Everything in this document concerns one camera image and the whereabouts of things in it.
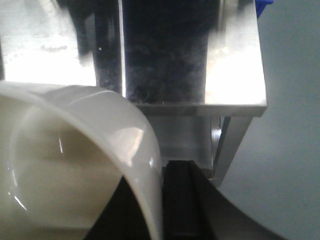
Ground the white plastic bin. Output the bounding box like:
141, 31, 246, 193
0, 81, 164, 240

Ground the stainless steel shelf rack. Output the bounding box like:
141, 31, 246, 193
0, 0, 268, 186

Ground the large blue bin upper shelf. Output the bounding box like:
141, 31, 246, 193
254, 0, 274, 18

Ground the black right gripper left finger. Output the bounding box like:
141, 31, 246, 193
85, 177, 151, 240

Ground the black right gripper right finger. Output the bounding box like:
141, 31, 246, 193
163, 160, 282, 240

